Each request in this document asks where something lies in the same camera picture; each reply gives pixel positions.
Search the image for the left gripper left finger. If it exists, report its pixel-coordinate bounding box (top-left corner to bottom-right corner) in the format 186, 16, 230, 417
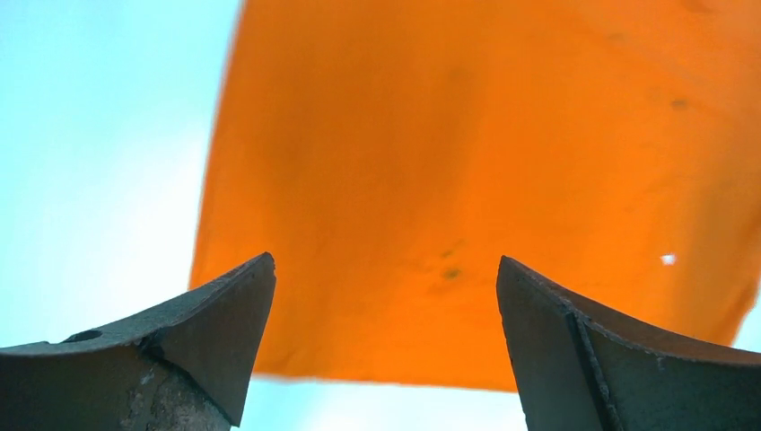
1, 253, 276, 430

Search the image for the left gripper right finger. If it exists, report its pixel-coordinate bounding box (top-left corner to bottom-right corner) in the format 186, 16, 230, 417
496, 257, 760, 430

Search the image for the orange t-shirt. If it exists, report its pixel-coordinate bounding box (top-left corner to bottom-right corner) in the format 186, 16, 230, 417
190, 1, 760, 391

